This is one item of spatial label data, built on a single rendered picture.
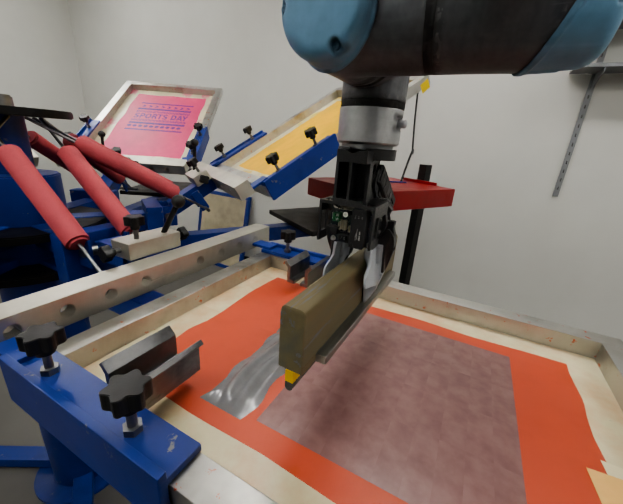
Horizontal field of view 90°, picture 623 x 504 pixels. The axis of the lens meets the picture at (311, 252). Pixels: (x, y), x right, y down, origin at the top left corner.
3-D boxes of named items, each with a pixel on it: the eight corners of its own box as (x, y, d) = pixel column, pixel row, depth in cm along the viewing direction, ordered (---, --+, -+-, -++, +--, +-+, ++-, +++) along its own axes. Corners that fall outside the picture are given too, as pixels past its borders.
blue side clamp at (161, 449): (204, 485, 34) (201, 436, 31) (164, 532, 29) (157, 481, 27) (54, 377, 46) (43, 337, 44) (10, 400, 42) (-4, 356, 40)
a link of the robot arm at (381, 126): (353, 112, 42) (415, 114, 39) (349, 148, 44) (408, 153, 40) (330, 105, 36) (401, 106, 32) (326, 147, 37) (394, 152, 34)
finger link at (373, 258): (351, 314, 42) (349, 248, 40) (365, 297, 47) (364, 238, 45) (373, 318, 41) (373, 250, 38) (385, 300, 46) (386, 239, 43)
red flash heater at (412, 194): (388, 193, 201) (390, 174, 197) (451, 209, 165) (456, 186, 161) (306, 197, 169) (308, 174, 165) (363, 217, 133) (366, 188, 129)
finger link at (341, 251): (308, 298, 45) (322, 239, 41) (326, 283, 50) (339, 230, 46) (327, 307, 44) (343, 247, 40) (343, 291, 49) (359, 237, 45)
